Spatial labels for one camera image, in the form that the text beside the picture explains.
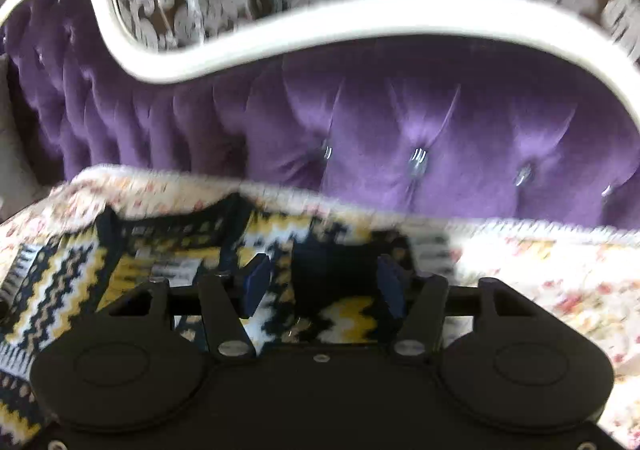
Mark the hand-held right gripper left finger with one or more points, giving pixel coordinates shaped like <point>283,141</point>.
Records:
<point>257,285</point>

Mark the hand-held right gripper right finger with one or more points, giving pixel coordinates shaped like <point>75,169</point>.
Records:
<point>392,287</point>

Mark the yellow navy patterned knit sweater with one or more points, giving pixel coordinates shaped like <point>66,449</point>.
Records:
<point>65,280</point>

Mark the floral quilted blanket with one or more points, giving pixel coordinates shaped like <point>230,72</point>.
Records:
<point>550,270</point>

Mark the grey cushion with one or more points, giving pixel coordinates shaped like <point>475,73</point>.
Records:
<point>12,155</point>

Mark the purple tufted sofa white frame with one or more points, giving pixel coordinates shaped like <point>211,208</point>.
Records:
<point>400,115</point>

